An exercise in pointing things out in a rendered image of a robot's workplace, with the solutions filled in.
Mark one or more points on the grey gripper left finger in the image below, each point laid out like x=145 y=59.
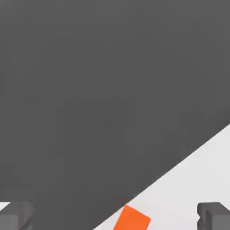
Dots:
x=14 y=217

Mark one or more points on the large orange box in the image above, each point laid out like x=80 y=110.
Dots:
x=132 y=219

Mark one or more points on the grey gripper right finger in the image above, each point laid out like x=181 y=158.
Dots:
x=215 y=218

